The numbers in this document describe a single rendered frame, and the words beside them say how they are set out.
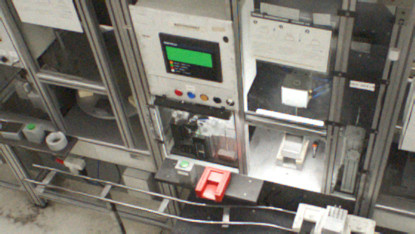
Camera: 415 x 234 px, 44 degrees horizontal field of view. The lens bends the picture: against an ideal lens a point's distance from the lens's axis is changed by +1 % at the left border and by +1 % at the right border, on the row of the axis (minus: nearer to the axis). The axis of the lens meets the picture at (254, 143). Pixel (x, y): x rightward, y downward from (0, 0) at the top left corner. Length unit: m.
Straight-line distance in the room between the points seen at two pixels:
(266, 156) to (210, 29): 0.91
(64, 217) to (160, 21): 2.07
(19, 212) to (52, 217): 0.25
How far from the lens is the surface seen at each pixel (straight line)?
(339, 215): 2.41
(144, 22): 2.09
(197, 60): 2.05
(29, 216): 3.88
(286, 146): 2.52
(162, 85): 2.27
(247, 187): 2.51
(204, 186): 2.50
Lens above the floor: 2.93
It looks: 49 degrees down
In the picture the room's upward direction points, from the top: 3 degrees counter-clockwise
